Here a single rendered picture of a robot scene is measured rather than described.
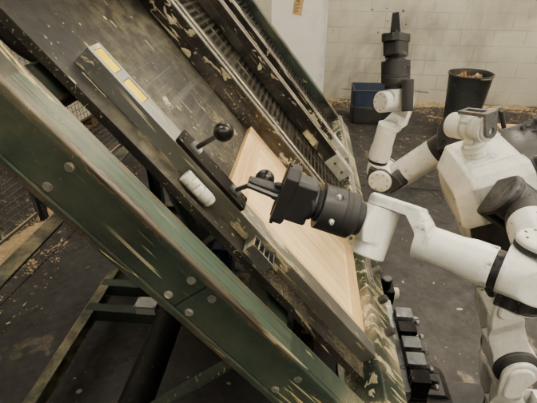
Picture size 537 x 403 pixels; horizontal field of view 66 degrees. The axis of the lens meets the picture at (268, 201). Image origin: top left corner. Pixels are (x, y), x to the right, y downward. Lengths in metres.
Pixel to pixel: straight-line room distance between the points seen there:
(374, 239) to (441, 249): 0.12
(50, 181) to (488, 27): 6.20
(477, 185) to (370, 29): 5.27
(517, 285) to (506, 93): 6.14
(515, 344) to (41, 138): 1.44
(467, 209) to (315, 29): 3.90
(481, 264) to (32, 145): 0.69
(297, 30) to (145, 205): 4.33
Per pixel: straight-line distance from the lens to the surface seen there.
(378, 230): 0.79
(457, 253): 0.76
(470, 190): 1.12
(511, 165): 1.14
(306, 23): 4.86
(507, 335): 1.57
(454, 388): 2.15
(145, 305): 2.31
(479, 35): 6.53
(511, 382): 1.66
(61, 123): 0.64
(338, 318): 1.06
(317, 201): 0.76
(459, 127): 1.17
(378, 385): 1.12
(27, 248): 1.93
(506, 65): 6.72
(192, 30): 1.28
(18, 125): 0.65
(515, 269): 0.75
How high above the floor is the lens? 1.78
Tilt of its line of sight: 30 degrees down
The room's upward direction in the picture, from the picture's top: straight up
